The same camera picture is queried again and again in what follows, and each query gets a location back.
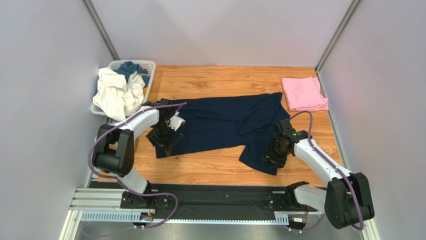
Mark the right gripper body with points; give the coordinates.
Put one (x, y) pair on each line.
(273, 158)

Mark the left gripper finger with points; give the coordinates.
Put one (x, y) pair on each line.
(153, 138)
(171, 143)

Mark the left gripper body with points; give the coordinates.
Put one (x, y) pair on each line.
(162, 132)

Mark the navy blue t shirt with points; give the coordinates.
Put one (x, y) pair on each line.
(226, 122)

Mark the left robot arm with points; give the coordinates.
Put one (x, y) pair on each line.
(113, 151)

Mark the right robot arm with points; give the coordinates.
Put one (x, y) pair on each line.
(346, 201)

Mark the folded pink t shirt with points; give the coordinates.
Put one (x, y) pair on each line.
(304, 94)

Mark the white t shirt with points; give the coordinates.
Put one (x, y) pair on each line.
(117, 96)

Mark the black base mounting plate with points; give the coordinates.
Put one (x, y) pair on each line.
(215, 202)

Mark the white laundry basket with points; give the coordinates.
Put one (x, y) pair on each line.
(146, 64)

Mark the blue t shirt in basket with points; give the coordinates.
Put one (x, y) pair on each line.
(128, 68)

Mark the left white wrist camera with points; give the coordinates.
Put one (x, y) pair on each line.
(175, 122)

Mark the aluminium front rail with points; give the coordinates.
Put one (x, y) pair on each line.
(95, 213)

